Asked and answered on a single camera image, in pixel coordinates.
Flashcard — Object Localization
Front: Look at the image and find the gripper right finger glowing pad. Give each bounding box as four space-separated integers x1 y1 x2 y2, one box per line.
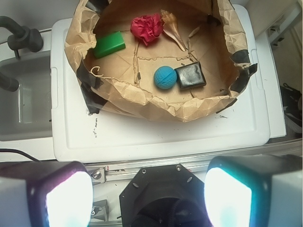
204 155 303 227

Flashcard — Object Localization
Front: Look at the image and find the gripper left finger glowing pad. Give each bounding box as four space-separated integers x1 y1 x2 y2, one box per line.
0 161 93 227

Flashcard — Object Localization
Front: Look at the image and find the black bag on floor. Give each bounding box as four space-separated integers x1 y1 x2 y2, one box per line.
280 83 303 134

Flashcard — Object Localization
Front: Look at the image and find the blue foam ball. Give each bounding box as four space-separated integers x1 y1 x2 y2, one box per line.
153 66 177 90

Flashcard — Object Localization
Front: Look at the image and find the brown paper bag bin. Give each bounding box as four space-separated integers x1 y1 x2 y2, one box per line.
65 0 258 122

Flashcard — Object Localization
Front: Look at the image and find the green block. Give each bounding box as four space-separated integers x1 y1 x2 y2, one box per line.
93 31 126 59

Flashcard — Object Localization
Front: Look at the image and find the tan conch seashell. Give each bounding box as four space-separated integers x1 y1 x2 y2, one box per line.
160 9 186 52

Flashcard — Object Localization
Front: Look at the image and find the red crumpled paper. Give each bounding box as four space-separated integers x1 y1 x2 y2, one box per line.
130 13 163 46

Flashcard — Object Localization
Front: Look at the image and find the aluminium rail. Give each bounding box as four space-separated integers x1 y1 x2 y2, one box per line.
85 139 303 184

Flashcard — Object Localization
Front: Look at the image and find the black cable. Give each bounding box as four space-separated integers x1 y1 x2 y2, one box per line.
0 148 41 163

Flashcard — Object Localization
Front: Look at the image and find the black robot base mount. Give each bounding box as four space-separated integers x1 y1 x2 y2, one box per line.
119 164 212 227

